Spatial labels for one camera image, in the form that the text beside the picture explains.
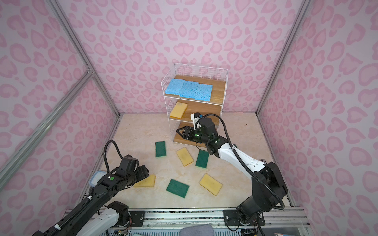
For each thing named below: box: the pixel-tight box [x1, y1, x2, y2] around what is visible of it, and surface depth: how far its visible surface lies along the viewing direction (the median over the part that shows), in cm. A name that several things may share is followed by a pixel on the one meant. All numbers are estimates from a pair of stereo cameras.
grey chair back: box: [178, 224, 215, 236], surface depth 69 cm
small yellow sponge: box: [169, 101, 189, 119], surface depth 88 cm
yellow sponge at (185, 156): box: [176, 147, 194, 167], surface depth 97 cm
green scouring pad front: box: [165, 178, 190, 199], surface depth 84 cm
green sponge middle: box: [195, 149, 210, 169], surface depth 94 cm
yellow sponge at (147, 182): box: [133, 173, 156, 188], surface depth 85 cm
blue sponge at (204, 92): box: [194, 83, 214, 102], surface depth 73 cm
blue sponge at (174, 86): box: [164, 78, 186, 96], surface depth 75 cm
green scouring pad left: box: [155, 140, 167, 158], surface depth 100 cm
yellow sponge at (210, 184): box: [198, 173, 223, 197], surface depth 85 cm
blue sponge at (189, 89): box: [178, 80, 199, 99], surface depth 74 cm
